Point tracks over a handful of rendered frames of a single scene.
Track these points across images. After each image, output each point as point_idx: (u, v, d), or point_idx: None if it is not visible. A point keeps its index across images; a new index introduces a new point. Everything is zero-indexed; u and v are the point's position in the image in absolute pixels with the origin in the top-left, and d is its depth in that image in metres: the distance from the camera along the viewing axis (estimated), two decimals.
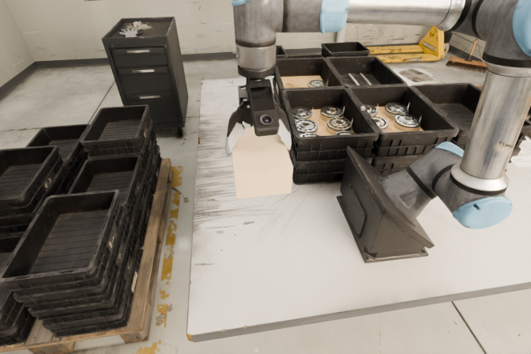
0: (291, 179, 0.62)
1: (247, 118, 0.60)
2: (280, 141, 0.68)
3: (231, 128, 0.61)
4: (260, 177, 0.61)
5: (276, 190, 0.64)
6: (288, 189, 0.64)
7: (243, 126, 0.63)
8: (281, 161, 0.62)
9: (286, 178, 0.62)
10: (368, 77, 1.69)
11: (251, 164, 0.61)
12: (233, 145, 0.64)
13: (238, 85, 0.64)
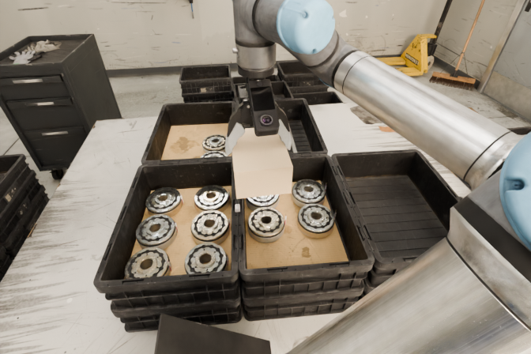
0: (291, 179, 0.62)
1: (247, 118, 0.60)
2: (280, 141, 0.68)
3: (231, 128, 0.61)
4: (260, 177, 0.61)
5: (276, 190, 0.64)
6: (288, 189, 0.64)
7: (243, 126, 0.63)
8: (281, 161, 0.62)
9: (286, 178, 0.62)
10: (295, 127, 1.27)
11: (251, 164, 0.61)
12: (233, 145, 0.64)
13: (238, 85, 0.64)
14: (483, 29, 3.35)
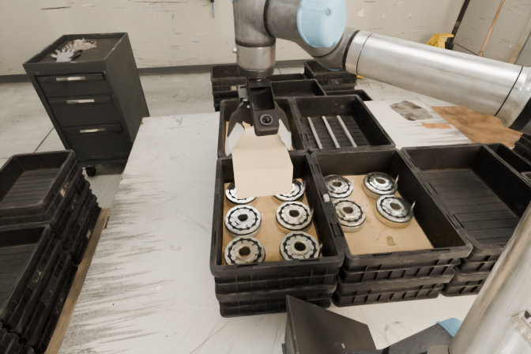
0: (291, 179, 0.62)
1: (247, 118, 0.60)
2: (280, 141, 0.68)
3: (231, 128, 0.61)
4: (260, 177, 0.61)
5: (276, 190, 0.64)
6: (288, 189, 0.64)
7: (243, 126, 0.63)
8: (281, 161, 0.62)
9: (286, 178, 0.62)
10: (348, 122, 1.30)
11: (251, 164, 0.61)
12: (233, 145, 0.64)
13: (238, 85, 0.64)
14: (502, 28, 3.38)
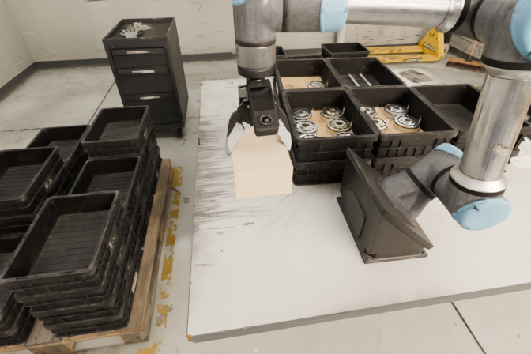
0: (291, 179, 0.62)
1: (247, 118, 0.60)
2: (280, 141, 0.68)
3: (231, 128, 0.61)
4: (260, 177, 0.61)
5: (276, 190, 0.64)
6: (288, 189, 0.64)
7: (243, 126, 0.63)
8: (281, 161, 0.62)
9: (286, 178, 0.62)
10: (368, 78, 1.70)
11: (251, 164, 0.61)
12: (233, 145, 0.64)
13: (238, 85, 0.64)
14: None
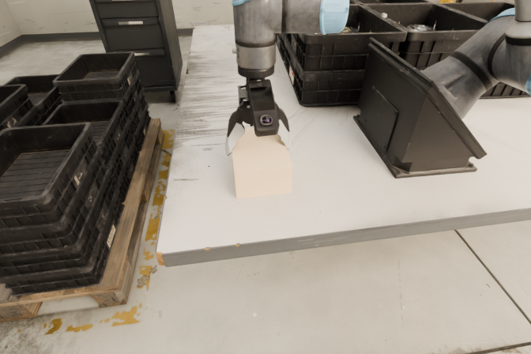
0: (291, 179, 0.62)
1: (247, 118, 0.60)
2: (280, 141, 0.68)
3: (231, 128, 0.61)
4: (260, 177, 0.61)
5: (276, 190, 0.64)
6: (288, 189, 0.64)
7: (243, 126, 0.63)
8: (281, 161, 0.62)
9: (286, 178, 0.62)
10: None
11: (251, 164, 0.61)
12: (233, 145, 0.64)
13: (238, 85, 0.64)
14: None
